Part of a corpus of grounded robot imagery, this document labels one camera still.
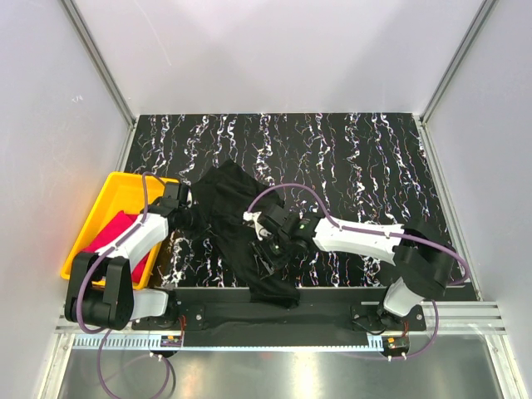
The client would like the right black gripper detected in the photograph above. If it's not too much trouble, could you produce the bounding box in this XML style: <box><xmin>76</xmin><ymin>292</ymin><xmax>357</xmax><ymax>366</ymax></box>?
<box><xmin>249</xmin><ymin>231</ymin><xmax>293</xmax><ymax>279</ymax></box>

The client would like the black t shirt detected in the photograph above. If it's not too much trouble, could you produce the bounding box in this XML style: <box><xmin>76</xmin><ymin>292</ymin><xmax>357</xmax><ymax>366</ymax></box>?
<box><xmin>190</xmin><ymin>160</ymin><xmax>300</xmax><ymax>308</ymax></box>

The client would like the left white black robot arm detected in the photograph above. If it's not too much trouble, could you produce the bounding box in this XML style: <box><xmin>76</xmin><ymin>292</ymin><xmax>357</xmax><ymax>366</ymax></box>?
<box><xmin>64</xmin><ymin>182</ymin><xmax>199</xmax><ymax>333</ymax></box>

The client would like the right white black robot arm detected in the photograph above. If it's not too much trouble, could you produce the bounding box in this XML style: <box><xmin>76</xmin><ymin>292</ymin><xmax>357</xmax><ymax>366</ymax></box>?
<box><xmin>243</xmin><ymin>206</ymin><xmax>458</xmax><ymax>330</ymax></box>

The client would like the red t shirt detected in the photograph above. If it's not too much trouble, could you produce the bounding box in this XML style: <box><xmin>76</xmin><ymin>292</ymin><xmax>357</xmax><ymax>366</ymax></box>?
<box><xmin>62</xmin><ymin>210</ymin><xmax>168</xmax><ymax>289</ymax></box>

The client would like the yellow plastic bin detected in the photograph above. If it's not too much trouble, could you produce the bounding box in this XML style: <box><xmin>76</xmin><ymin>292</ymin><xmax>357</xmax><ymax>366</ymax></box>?
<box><xmin>61</xmin><ymin>172</ymin><xmax>174</xmax><ymax>290</ymax></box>

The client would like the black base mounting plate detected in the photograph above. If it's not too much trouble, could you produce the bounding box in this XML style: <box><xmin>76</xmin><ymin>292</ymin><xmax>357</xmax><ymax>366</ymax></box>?
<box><xmin>132</xmin><ymin>288</ymin><xmax>426</xmax><ymax>341</ymax></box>

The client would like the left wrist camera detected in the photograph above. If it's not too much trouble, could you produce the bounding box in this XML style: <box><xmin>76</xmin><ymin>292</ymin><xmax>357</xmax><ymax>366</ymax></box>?
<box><xmin>161</xmin><ymin>182</ymin><xmax>193</xmax><ymax>209</ymax></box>

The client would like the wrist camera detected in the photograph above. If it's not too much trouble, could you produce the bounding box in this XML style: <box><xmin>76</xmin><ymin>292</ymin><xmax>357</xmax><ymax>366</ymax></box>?
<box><xmin>161</xmin><ymin>182</ymin><xmax>193</xmax><ymax>209</ymax></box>
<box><xmin>243</xmin><ymin>204</ymin><xmax>300</xmax><ymax>244</ymax></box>

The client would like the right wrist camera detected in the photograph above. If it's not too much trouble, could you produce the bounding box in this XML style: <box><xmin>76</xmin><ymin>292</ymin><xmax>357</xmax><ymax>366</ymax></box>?
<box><xmin>243</xmin><ymin>204</ymin><xmax>300</xmax><ymax>244</ymax></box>

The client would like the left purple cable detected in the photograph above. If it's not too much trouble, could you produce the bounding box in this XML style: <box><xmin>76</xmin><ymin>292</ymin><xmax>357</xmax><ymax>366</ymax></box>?
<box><xmin>74</xmin><ymin>172</ymin><xmax>180</xmax><ymax>396</ymax></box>

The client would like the purple cable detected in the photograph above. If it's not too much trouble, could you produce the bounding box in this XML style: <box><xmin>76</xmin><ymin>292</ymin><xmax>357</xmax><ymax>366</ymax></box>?
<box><xmin>247</xmin><ymin>183</ymin><xmax>470</xmax><ymax>361</ymax></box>
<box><xmin>74</xmin><ymin>172</ymin><xmax>180</xmax><ymax>396</ymax></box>

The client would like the white slotted cable duct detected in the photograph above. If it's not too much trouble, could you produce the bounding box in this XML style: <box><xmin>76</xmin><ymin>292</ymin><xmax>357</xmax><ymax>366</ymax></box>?
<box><xmin>73</xmin><ymin>332</ymin><xmax>383</xmax><ymax>352</ymax></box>

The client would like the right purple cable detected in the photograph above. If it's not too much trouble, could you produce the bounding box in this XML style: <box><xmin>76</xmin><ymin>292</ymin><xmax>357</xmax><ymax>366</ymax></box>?
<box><xmin>247</xmin><ymin>183</ymin><xmax>470</xmax><ymax>361</ymax></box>

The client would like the aluminium frame rail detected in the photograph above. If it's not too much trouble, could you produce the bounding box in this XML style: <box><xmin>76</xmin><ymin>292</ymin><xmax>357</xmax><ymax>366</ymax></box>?
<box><xmin>53</xmin><ymin>301</ymin><xmax>506</xmax><ymax>334</ymax></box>

